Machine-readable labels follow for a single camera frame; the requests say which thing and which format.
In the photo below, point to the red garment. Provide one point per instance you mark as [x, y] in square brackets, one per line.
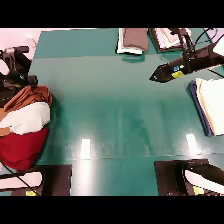
[21, 148]

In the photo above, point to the blue folded garment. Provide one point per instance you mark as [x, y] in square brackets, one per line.
[200, 108]

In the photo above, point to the grey-brown folded garment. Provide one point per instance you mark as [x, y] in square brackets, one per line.
[136, 38]

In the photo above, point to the cream folded garment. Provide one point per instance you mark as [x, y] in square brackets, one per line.
[213, 105]

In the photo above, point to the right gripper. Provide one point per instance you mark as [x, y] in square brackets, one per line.
[173, 70]

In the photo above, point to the pale pink folded garment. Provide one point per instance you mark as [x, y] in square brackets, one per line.
[168, 38]

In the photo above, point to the brown garment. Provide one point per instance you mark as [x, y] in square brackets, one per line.
[31, 95]

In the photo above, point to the white folded garment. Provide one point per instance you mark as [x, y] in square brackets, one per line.
[120, 48]

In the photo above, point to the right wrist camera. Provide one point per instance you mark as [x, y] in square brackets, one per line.
[186, 45]

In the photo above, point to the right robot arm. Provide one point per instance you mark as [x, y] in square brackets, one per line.
[206, 58]

